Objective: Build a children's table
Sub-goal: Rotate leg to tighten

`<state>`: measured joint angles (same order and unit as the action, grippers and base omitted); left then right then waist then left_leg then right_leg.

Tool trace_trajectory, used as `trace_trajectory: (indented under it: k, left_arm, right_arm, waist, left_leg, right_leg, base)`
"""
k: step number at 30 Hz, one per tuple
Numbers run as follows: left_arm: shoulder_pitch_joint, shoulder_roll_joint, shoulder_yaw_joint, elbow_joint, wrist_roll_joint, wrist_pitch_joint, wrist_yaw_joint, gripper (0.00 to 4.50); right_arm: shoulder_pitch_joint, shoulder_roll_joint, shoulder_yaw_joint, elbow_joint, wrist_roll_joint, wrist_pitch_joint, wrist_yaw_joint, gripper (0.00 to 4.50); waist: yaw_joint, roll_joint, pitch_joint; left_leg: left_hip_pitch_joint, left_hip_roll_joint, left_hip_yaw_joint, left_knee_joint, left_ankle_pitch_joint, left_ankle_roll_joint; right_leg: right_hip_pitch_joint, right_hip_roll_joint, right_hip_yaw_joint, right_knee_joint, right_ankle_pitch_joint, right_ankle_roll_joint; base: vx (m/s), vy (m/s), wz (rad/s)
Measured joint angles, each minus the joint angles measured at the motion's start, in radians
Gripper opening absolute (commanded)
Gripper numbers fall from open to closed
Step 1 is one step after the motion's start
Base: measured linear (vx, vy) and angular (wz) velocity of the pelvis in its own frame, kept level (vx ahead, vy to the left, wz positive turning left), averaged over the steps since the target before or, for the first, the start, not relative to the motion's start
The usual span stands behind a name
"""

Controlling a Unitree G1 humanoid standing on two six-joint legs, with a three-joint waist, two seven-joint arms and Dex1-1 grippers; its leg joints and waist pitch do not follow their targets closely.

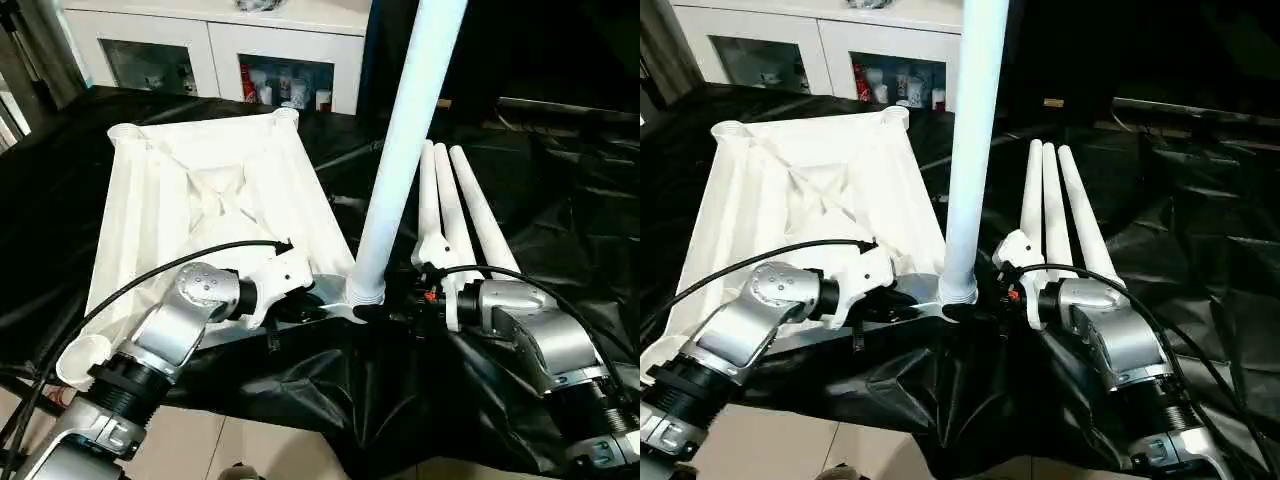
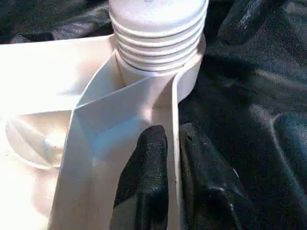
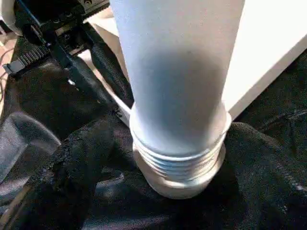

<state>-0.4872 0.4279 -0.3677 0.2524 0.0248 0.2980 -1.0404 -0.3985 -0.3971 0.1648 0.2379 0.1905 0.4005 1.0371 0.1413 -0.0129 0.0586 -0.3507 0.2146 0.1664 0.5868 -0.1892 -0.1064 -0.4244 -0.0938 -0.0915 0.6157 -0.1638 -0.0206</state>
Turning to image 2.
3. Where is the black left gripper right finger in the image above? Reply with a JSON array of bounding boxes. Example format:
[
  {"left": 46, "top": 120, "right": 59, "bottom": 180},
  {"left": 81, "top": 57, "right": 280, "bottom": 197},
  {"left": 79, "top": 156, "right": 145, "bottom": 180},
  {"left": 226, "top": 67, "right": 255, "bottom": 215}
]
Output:
[{"left": 180, "top": 124, "right": 253, "bottom": 230}]

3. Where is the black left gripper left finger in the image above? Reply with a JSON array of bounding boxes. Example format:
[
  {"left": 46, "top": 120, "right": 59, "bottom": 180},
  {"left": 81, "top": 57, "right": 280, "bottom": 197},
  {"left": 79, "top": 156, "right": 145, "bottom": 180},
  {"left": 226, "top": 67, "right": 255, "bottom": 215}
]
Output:
[{"left": 110, "top": 126, "right": 169, "bottom": 230}]

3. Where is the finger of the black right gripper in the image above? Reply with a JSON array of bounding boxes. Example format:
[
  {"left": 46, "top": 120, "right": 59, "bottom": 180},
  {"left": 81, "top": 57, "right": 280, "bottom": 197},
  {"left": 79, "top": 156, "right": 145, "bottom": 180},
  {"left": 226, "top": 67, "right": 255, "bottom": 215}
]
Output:
[{"left": 217, "top": 0, "right": 269, "bottom": 45}]

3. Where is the white plastic table leg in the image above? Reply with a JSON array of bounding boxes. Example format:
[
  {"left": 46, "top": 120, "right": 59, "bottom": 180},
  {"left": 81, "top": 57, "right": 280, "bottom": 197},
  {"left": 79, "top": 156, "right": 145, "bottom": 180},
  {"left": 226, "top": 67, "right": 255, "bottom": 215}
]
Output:
[{"left": 108, "top": 0, "right": 210, "bottom": 73}]

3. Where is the white plastic table top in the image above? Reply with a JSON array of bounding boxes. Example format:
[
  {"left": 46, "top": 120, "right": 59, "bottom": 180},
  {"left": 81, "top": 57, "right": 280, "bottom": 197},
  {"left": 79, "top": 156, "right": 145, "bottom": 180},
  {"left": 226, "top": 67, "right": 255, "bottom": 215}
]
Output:
[{"left": 0, "top": 34, "right": 208, "bottom": 230}]

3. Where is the black mat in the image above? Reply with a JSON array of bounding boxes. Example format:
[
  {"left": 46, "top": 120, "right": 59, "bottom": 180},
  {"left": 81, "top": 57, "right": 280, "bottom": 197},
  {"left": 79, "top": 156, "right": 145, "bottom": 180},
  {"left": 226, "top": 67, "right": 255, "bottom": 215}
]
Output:
[{"left": 0, "top": 0, "right": 307, "bottom": 230}]

